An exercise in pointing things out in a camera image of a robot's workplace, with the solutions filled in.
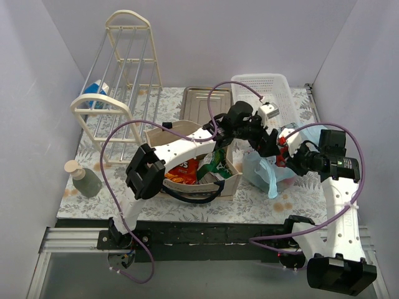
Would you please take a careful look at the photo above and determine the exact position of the light blue plastic grocery bag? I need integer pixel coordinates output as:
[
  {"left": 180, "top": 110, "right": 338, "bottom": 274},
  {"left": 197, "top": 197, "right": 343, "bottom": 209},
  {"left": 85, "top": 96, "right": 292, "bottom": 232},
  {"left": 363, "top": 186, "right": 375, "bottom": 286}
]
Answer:
[{"left": 242, "top": 123, "right": 320, "bottom": 200}]

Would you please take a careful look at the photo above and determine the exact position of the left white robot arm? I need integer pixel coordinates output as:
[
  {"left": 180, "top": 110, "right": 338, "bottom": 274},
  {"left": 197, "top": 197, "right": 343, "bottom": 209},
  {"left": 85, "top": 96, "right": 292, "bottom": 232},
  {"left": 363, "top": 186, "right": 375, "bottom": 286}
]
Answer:
[{"left": 109, "top": 101, "right": 279, "bottom": 249}]

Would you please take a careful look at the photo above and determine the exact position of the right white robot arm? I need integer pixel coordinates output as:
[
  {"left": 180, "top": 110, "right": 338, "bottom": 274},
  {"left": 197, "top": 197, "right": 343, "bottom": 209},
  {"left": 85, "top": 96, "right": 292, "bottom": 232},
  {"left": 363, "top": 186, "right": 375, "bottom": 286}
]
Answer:
[{"left": 280, "top": 129, "right": 377, "bottom": 296}]

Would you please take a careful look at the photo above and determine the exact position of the white plastic basket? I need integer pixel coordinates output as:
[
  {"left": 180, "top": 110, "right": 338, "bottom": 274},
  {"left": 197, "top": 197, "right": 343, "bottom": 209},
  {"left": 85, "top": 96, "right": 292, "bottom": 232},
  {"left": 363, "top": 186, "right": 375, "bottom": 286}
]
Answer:
[{"left": 231, "top": 73, "right": 300, "bottom": 132}]

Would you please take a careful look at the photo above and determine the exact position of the green snack bag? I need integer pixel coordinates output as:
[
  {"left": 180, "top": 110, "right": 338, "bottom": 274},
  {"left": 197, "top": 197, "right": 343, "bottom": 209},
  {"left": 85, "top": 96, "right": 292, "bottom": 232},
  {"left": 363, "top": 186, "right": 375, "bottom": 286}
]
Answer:
[{"left": 196, "top": 149, "right": 233, "bottom": 184}]

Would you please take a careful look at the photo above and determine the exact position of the metal baking tray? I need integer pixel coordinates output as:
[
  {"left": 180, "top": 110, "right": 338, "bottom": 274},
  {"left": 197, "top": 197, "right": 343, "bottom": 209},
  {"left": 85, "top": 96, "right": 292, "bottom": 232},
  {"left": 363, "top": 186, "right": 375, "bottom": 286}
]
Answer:
[{"left": 180, "top": 87, "right": 233, "bottom": 125}]

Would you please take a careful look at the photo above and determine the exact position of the orange Doritos chip bag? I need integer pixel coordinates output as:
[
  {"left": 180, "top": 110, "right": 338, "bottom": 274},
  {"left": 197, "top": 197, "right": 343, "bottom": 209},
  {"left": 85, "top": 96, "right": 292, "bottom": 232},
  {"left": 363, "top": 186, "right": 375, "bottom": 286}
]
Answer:
[{"left": 165, "top": 159, "right": 199, "bottom": 185}]

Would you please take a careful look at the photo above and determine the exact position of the beige canvas tote bag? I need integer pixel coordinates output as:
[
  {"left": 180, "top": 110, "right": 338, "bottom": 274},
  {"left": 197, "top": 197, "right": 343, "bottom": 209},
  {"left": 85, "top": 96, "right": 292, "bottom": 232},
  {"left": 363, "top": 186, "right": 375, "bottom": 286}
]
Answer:
[{"left": 145, "top": 120, "right": 242, "bottom": 201}]

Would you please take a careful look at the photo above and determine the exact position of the cream shoe rack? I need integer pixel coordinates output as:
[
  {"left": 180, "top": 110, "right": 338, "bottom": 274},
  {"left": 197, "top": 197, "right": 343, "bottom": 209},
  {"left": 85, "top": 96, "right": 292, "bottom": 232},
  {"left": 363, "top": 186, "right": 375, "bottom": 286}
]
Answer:
[{"left": 70, "top": 9, "right": 163, "bottom": 164}]

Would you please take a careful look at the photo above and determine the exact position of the blue white carton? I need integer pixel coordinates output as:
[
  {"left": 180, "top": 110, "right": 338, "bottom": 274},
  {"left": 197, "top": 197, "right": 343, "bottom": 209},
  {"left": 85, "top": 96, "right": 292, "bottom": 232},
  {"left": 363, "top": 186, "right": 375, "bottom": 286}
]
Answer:
[{"left": 84, "top": 80, "right": 109, "bottom": 109}]

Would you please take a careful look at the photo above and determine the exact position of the green soap dispenser bottle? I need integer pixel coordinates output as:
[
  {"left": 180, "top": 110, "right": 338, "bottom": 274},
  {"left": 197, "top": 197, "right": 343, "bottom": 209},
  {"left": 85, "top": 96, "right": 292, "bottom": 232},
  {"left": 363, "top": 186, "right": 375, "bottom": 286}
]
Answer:
[{"left": 64, "top": 160, "right": 102, "bottom": 198}]

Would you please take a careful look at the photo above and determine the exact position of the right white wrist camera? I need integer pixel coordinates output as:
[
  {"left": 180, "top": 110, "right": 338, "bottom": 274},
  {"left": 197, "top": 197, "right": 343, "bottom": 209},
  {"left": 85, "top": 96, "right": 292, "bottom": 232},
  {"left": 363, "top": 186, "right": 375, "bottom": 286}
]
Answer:
[{"left": 277, "top": 128, "right": 302, "bottom": 157}]

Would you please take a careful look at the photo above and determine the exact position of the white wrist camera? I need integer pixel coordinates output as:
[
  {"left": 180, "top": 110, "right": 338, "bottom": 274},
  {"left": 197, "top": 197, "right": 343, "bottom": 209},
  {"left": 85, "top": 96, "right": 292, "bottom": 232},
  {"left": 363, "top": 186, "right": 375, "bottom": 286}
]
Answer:
[
  {"left": 257, "top": 102, "right": 280, "bottom": 128},
  {"left": 277, "top": 128, "right": 302, "bottom": 157}
]

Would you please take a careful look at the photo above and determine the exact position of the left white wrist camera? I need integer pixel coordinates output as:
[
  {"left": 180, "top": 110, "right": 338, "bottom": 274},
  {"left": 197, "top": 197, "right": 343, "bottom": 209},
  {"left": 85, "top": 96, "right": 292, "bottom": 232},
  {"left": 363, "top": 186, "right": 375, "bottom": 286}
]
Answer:
[{"left": 257, "top": 102, "right": 280, "bottom": 128}]

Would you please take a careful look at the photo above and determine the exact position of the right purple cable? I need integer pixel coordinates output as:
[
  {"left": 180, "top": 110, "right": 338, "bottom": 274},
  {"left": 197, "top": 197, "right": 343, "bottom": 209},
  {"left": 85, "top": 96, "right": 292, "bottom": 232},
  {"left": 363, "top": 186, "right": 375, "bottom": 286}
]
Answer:
[{"left": 249, "top": 123, "right": 365, "bottom": 257}]

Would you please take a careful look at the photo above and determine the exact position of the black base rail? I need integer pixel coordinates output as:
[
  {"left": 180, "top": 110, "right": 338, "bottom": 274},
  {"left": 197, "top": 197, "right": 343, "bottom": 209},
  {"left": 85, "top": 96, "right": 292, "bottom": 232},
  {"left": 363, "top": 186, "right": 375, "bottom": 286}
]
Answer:
[{"left": 96, "top": 222, "right": 312, "bottom": 264}]

